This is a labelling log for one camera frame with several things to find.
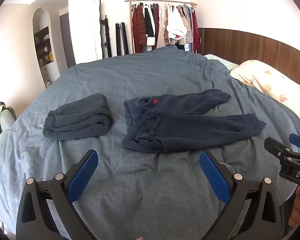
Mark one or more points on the dark brown door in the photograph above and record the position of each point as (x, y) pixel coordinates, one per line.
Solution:
(67, 42)

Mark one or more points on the blue-grey bed blanket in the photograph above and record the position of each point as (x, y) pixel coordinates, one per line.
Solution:
(140, 75)

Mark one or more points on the arched wall shelf niche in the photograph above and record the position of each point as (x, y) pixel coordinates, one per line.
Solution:
(43, 45)

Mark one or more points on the brown wooden headboard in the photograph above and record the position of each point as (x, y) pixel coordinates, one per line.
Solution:
(240, 45)

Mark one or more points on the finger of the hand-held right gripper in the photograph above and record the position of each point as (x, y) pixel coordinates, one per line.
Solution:
(298, 142)
(275, 148)

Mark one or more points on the light green pillow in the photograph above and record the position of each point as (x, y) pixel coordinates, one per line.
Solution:
(221, 61)

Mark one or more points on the folded dark grey pants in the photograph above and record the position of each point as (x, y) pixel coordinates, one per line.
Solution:
(77, 118)

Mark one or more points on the navy blue pants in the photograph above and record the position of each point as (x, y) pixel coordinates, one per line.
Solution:
(190, 122)

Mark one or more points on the black coat stand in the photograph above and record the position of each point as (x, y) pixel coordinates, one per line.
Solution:
(106, 37)

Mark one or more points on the black wavy frame mirror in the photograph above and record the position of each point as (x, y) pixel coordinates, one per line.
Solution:
(99, 27)

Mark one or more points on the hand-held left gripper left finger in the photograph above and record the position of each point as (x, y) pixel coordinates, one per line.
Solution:
(82, 177)

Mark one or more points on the person's right hand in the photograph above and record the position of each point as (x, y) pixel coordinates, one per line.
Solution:
(297, 208)

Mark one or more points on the black tower speaker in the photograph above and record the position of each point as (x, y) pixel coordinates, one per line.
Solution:
(121, 38)

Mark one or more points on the row of hanging clothes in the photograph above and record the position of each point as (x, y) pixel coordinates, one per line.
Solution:
(175, 22)

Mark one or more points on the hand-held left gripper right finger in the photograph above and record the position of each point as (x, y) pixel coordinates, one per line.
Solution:
(213, 177)

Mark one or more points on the cream floral pillow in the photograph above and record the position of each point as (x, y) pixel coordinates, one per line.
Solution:
(272, 85)

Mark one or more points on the wooden clothes rack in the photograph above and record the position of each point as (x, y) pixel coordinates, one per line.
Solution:
(162, 2)

